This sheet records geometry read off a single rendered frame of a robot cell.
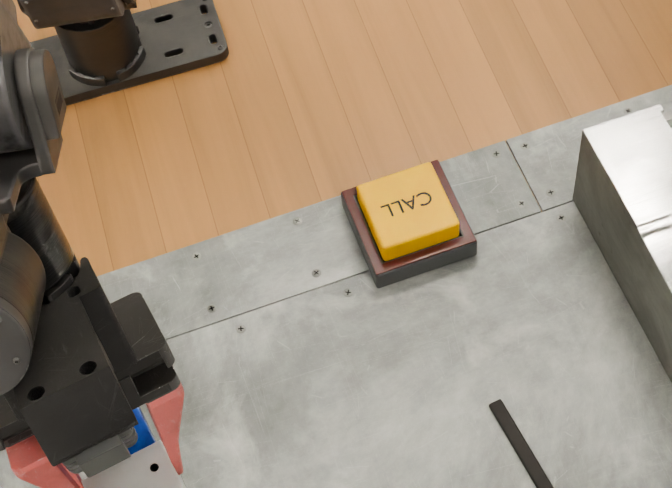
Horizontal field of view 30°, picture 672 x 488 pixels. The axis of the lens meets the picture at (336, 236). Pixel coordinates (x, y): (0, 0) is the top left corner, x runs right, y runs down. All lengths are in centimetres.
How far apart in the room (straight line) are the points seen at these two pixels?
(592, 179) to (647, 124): 5
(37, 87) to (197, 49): 49
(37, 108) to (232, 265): 39
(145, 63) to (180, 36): 4
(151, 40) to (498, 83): 29
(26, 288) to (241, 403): 35
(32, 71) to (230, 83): 48
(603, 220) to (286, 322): 24
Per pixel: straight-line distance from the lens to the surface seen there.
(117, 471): 73
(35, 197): 62
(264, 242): 96
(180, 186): 100
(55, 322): 62
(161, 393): 67
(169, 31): 109
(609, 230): 91
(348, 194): 95
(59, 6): 96
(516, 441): 87
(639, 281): 89
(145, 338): 67
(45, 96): 59
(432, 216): 92
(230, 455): 89
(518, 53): 106
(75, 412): 58
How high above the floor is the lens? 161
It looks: 58 degrees down
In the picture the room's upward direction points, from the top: 9 degrees counter-clockwise
